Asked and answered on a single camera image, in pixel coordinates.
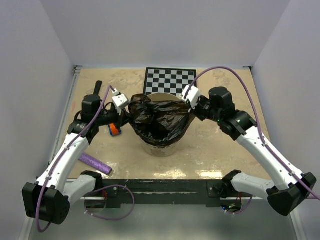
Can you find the beige round trash bin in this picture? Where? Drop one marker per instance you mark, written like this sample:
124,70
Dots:
160,151

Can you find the black trash bag roll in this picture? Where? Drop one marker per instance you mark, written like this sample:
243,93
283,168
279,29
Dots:
97,87

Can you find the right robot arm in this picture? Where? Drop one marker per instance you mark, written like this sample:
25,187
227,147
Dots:
288,186

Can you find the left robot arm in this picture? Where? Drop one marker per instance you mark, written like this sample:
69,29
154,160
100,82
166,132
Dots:
49,198

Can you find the black white chessboard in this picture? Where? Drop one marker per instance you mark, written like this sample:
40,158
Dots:
167,80

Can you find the colourful toy block car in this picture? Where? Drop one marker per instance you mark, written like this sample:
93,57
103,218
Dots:
114,130

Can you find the purple glitter microphone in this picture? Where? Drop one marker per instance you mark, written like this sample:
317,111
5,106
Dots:
95,163

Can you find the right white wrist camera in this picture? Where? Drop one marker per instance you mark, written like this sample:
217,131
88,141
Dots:
190,95

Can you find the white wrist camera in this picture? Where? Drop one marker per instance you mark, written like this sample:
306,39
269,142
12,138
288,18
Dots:
190,95
120,102

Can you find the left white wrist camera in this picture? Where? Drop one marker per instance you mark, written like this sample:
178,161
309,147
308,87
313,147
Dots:
120,102

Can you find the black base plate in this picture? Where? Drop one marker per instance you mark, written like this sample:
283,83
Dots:
162,191

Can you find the aluminium left rail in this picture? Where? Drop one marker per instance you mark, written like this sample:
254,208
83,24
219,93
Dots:
62,126

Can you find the aluminium rail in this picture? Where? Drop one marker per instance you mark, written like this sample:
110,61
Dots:
162,198
62,126

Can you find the aluminium front rail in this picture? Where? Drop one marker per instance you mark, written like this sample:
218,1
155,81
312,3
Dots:
162,198

